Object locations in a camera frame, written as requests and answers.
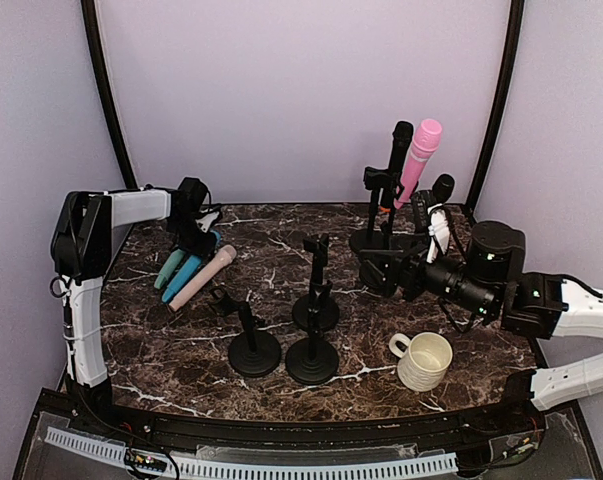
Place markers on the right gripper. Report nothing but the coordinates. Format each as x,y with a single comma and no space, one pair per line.
399,259

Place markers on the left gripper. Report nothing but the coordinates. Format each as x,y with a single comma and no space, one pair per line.
202,249

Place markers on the blue microphone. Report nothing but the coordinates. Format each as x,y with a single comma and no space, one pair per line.
184,273

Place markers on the mint green microphone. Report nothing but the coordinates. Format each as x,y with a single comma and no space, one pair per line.
168,268

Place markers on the beige microphone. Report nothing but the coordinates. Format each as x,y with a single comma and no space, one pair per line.
224,257

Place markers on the black stand of beige microphone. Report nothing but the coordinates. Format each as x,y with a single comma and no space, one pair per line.
317,303

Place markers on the black stand of green microphone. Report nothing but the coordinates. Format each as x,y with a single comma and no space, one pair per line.
312,360

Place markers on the black stand of blue microphone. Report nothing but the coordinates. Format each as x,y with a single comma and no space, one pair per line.
253,353

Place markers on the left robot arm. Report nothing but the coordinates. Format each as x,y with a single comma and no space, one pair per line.
81,250

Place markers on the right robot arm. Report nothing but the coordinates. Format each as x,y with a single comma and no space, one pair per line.
484,277

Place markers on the black stand of pink microphone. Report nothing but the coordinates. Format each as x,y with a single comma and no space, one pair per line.
368,238

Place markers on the black stand of tall microphone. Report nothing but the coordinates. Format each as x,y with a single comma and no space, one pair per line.
375,180

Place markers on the small black microphone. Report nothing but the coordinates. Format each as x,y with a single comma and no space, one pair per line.
443,188

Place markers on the tall black microphone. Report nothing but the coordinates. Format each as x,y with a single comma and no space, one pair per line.
402,138

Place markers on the pink microphone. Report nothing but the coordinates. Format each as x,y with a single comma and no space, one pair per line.
425,142

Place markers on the cream ribbed mug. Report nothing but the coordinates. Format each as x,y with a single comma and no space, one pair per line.
423,360

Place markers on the black front rail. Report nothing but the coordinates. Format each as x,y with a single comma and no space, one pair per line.
463,430

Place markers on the white cable duct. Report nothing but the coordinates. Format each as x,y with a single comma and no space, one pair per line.
176,466

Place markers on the black left corner post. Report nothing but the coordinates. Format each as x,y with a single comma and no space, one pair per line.
104,89

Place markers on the black corner post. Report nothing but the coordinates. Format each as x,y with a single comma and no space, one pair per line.
507,64
104,89

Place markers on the black right corner post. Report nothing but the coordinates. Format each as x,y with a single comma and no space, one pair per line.
507,64

